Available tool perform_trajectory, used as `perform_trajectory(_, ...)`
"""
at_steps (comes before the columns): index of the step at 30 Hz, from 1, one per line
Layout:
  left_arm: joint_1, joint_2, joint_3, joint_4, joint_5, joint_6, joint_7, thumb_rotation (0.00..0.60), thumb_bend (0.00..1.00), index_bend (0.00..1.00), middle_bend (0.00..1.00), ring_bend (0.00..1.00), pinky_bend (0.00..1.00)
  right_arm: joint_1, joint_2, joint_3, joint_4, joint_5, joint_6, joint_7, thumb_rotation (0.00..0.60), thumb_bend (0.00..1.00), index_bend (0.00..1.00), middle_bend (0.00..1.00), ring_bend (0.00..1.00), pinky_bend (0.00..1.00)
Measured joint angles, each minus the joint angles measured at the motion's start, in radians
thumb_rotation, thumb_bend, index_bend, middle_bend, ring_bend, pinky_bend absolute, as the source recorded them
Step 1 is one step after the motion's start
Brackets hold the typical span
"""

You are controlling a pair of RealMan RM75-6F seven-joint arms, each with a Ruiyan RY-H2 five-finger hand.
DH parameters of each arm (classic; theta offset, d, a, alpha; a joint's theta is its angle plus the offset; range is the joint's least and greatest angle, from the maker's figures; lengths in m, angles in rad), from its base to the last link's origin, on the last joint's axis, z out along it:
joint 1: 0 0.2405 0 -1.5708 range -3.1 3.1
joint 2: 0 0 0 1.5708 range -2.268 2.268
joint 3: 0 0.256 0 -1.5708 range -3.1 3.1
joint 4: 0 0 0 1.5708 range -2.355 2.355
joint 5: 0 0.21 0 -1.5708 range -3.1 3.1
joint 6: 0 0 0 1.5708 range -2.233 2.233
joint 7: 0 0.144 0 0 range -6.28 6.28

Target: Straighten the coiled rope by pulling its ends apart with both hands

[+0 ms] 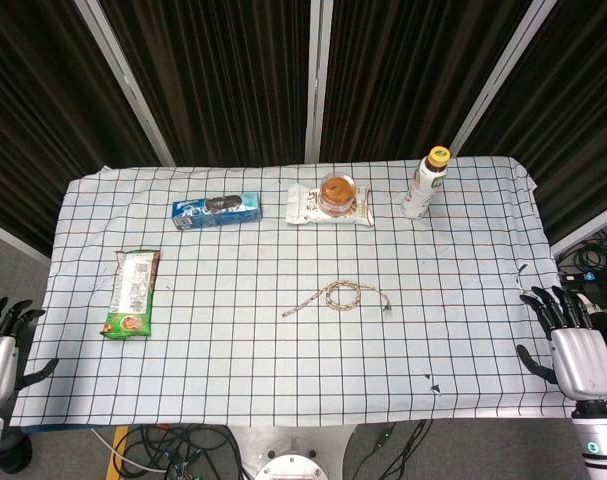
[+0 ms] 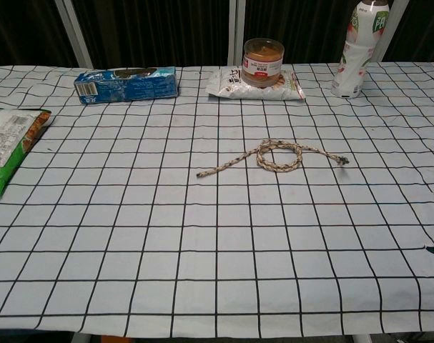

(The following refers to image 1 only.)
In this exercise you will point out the drink bottle with yellow cap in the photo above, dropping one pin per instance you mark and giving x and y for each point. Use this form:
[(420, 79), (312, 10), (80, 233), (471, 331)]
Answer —
[(423, 187)]

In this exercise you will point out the green snack packet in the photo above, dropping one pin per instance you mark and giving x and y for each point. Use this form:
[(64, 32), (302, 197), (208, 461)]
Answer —
[(132, 295)]

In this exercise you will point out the aluminium partition post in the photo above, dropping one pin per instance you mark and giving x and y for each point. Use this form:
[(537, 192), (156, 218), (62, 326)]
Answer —
[(128, 85), (503, 75), (317, 80)]

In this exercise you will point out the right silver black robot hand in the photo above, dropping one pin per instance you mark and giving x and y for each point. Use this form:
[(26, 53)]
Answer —
[(583, 360)]

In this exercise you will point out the black power strip with lights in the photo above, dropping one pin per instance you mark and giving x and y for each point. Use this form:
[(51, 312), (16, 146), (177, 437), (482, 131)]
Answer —
[(595, 287)]

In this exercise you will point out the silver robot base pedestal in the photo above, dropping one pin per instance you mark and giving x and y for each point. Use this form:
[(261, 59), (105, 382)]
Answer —
[(293, 467)]

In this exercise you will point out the blue cookie box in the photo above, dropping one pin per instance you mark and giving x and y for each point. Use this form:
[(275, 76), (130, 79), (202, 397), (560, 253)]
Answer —
[(218, 212)]

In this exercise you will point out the dark pleated curtain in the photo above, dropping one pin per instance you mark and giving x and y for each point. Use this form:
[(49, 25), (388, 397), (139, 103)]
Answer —
[(218, 75), (413, 70), (578, 115), (38, 115)]

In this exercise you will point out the white snack bag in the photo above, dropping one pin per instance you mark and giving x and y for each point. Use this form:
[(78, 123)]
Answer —
[(303, 207)]

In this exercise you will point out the yellow floor tape strip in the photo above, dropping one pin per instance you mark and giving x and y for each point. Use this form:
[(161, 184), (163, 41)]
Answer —
[(119, 450)]

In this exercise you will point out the white checkered tablecloth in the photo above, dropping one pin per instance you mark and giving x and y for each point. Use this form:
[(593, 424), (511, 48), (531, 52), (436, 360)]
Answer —
[(283, 380)]

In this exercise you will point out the clear jar with orange contents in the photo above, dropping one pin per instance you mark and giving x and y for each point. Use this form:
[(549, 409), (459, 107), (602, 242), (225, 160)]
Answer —
[(338, 192)]

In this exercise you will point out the aluminium partition base rail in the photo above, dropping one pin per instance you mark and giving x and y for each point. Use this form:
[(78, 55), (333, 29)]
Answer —
[(13, 240), (588, 232)]

